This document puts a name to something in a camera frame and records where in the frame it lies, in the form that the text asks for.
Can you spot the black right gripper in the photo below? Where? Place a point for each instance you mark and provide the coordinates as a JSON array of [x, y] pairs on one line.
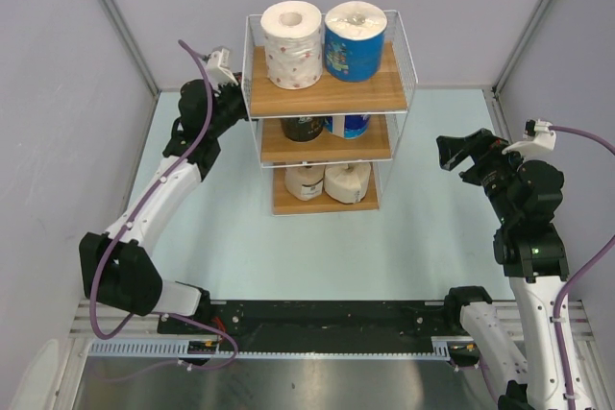
[[482, 145]]

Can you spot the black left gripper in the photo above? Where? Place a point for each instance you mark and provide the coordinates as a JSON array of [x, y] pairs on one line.
[[236, 89]]

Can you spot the dark green paper roll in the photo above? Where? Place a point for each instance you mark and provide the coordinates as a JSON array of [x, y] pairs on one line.
[[302, 129]]

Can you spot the floral white paper roll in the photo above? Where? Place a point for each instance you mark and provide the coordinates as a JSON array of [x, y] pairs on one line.
[[292, 33]]

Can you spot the white wire wooden shelf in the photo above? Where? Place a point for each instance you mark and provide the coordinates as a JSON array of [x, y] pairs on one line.
[[386, 98]]

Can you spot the brown paper roll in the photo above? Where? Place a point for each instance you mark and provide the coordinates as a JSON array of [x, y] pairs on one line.
[[306, 182]]

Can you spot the blue Tempo paper roll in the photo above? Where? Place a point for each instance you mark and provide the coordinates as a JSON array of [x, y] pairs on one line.
[[347, 126]]

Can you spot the cream paper roll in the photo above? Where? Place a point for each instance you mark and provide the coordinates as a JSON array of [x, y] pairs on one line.
[[347, 183]]

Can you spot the light blue paper roll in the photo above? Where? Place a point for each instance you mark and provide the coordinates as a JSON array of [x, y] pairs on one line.
[[354, 39]]

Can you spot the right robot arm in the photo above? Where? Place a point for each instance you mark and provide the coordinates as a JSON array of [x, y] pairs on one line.
[[545, 374]]

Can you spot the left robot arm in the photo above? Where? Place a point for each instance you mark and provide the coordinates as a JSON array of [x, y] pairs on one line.
[[117, 268]]

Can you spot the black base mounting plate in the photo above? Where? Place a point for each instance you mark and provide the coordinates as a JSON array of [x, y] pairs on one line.
[[329, 325]]

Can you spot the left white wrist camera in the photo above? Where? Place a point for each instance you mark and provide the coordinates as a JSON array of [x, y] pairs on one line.
[[217, 66]]

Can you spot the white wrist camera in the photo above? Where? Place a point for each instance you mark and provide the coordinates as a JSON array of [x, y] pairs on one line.
[[538, 139], [217, 66]]

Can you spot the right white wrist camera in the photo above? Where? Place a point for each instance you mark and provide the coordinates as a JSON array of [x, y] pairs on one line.
[[538, 139]]

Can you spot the white slotted cable duct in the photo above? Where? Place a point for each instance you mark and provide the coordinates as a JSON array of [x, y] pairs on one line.
[[197, 349]]

